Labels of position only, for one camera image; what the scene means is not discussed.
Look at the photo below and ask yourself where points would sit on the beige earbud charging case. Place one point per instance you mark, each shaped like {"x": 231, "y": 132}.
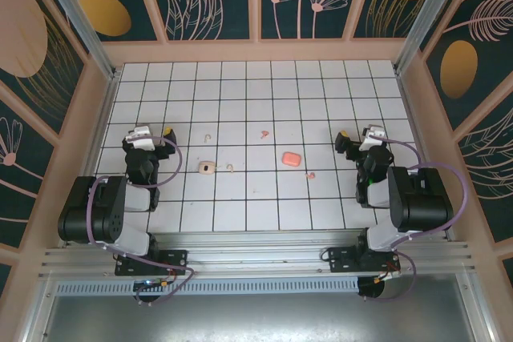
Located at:
{"x": 206, "y": 167}

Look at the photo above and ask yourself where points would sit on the coral earbud charging case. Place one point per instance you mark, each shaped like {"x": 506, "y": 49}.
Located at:
{"x": 292, "y": 159}

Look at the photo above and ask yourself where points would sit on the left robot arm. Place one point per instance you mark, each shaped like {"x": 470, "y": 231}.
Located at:
{"x": 104, "y": 214}

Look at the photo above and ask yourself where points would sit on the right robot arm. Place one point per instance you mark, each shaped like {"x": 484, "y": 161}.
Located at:
{"x": 421, "y": 198}

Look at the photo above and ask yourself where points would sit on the grey metal sheet panel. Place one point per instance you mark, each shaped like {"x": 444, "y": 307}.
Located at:
{"x": 256, "y": 318}

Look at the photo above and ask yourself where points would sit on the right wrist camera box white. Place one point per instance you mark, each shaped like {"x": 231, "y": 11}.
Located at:
{"x": 372, "y": 135}

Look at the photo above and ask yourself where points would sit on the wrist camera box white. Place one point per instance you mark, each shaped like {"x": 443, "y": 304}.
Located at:
{"x": 140, "y": 135}
{"x": 372, "y": 135}

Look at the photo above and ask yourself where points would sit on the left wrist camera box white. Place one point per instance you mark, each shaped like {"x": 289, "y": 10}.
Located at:
{"x": 140, "y": 135}

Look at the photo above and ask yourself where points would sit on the aluminium table edge rail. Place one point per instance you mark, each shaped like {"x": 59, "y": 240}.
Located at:
{"x": 102, "y": 125}
{"x": 413, "y": 117}

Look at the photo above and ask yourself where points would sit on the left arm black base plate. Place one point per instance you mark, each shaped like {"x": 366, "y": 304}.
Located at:
{"x": 176, "y": 258}

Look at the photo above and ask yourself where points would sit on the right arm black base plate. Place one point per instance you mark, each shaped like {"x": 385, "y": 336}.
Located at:
{"x": 340, "y": 258}

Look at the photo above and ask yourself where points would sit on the aluminium frame rail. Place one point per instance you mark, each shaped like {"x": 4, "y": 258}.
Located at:
{"x": 256, "y": 246}

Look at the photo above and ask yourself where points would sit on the aluminium corner post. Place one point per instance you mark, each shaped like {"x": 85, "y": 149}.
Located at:
{"x": 429, "y": 17}
{"x": 86, "y": 25}

